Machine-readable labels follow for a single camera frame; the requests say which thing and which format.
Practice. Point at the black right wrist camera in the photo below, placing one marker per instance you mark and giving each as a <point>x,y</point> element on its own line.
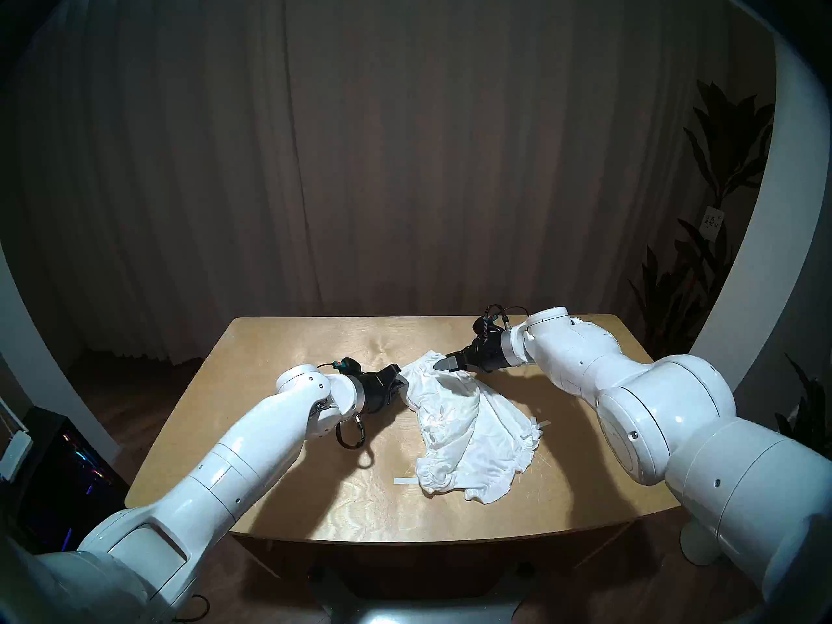
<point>487,325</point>

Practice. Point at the light wooden table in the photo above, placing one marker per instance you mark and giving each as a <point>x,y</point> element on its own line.
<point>292,350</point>

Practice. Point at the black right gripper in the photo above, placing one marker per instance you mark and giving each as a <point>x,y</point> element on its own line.
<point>487,355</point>

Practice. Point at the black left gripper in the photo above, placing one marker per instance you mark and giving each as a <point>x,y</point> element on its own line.
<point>377,392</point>

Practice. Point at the white ruffled pants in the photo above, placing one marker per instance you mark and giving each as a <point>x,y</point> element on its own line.
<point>474,434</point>

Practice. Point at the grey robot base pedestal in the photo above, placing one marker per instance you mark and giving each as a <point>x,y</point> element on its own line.
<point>422,613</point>

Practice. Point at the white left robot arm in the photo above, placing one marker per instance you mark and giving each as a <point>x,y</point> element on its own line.
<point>227,467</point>

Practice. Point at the black computer tower with lights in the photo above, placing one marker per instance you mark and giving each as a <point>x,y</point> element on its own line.
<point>65,473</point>

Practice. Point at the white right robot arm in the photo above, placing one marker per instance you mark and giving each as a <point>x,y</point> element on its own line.
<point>682,421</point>

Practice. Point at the white paper plant tag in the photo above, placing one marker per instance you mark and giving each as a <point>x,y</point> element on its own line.
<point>713,220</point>

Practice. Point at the beige pleated curtain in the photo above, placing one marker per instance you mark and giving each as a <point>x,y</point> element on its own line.
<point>390,142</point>

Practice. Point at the white wall box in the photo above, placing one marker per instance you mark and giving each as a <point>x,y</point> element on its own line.
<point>16,454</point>

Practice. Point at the tall dark leafy plant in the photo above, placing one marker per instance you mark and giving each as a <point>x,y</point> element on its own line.
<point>731,148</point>

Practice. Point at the dark leafy potted plant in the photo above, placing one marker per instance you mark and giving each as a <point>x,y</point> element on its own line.
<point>809,415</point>

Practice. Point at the white round plant pot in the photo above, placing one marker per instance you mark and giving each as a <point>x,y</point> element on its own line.
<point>699,548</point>

